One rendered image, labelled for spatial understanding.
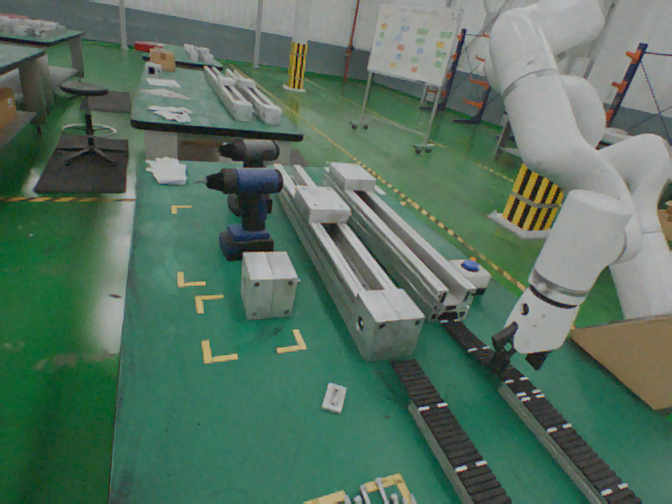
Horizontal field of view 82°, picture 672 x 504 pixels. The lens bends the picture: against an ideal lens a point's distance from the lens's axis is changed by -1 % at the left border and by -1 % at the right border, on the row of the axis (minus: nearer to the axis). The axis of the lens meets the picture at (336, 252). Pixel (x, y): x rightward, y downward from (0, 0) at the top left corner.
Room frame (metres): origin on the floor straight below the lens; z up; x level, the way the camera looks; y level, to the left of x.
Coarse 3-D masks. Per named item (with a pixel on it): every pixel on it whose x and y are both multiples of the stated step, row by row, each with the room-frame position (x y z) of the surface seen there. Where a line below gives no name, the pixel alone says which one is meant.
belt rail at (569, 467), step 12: (504, 384) 0.53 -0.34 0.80; (504, 396) 0.52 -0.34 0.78; (516, 396) 0.51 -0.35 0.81; (516, 408) 0.50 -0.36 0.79; (528, 420) 0.47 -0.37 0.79; (540, 432) 0.45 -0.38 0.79; (552, 444) 0.43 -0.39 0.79; (564, 456) 0.41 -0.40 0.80; (564, 468) 0.40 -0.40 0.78; (576, 468) 0.39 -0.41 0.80; (576, 480) 0.38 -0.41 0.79; (588, 480) 0.37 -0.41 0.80; (588, 492) 0.36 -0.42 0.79
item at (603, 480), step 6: (600, 474) 0.37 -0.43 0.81; (606, 474) 0.38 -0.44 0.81; (612, 474) 0.38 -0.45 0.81; (594, 480) 0.36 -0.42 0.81; (600, 480) 0.37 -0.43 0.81; (606, 480) 0.37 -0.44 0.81; (612, 480) 0.37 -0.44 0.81; (618, 480) 0.37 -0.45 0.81; (594, 486) 0.36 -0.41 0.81; (600, 486) 0.36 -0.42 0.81; (606, 486) 0.36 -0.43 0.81
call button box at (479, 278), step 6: (456, 264) 0.90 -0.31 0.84; (462, 264) 0.90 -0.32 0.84; (462, 270) 0.87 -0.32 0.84; (468, 270) 0.87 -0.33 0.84; (474, 270) 0.88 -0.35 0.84; (480, 270) 0.89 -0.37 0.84; (468, 276) 0.85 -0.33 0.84; (474, 276) 0.85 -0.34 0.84; (480, 276) 0.86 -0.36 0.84; (486, 276) 0.87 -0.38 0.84; (474, 282) 0.85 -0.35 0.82; (480, 282) 0.86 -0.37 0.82; (486, 282) 0.87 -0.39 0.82; (480, 288) 0.87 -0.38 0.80; (474, 294) 0.86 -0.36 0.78; (480, 294) 0.87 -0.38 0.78
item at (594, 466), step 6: (582, 462) 0.39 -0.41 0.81; (588, 462) 0.39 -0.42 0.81; (594, 462) 0.39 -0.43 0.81; (600, 462) 0.40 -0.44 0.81; (582, 468) 0.38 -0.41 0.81; (588, 468) 0.38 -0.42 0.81; (594, 468) 0.38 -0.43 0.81; (600, 468) 0.38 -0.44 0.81; (606, 468) 0.39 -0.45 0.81; (588, 474) 0.37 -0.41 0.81; (594, 474) 0.37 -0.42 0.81
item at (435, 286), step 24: (336, 192) 1.29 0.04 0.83; (360, 216) 1.09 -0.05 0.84; (384, 216) 1.11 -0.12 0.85; (384, 240) 0.96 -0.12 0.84; (408, 240) 0.97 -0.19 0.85; (384, 264) 0.92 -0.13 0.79; (408, 264) 0.82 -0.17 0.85; (432, 264) 0.86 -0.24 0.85; (408, 288) 0.80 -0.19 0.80; (432, 288) 0.73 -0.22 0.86; (456, 288) 0.77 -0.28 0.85; (432, 312) 0.71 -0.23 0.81; (456, 312) 0.74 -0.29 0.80
